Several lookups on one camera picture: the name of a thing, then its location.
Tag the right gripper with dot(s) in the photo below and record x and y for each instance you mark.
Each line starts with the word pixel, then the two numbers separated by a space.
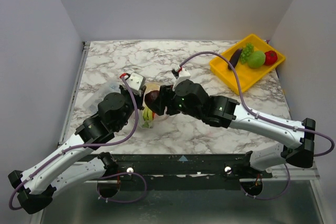
pixel 165 98

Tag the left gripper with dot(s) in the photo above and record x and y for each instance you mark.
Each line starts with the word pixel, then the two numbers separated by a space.
pixel 140 99

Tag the toy green onion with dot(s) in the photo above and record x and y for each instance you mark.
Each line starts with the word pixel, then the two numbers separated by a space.
pixel 148 118

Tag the clear zip top bag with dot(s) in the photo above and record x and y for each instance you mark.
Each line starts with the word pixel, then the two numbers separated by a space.
pixel 161 117

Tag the dark red toy beet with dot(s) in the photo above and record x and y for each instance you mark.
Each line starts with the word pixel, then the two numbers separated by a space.
pixel 151 97

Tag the purple toy eggplant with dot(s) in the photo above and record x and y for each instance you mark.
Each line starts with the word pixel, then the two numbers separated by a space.
pixel 234 59

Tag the green toy grapes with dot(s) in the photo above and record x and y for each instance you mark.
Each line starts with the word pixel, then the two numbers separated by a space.
pixel 246 52

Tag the red toy tomato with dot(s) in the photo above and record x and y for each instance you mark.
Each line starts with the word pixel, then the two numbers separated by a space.
pixel 270 58

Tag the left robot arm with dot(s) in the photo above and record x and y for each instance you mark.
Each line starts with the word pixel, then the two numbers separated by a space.
pixel 35 188

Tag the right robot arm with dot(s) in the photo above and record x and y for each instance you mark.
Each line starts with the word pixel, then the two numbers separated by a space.
pixel 295 142

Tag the clear plastic box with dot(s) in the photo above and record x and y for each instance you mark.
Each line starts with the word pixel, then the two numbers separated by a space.
pixel 91 104

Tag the yellow plastic tray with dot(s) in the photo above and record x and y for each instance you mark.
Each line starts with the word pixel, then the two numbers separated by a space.
pixel 247 76

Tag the green toy cabbage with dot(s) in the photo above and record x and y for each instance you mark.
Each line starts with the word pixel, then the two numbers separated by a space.
pixel 256 59

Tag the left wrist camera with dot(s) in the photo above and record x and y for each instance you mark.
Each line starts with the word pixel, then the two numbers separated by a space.
pixel 135 82

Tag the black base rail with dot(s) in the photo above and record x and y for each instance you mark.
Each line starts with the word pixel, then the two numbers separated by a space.
pixel 181 172

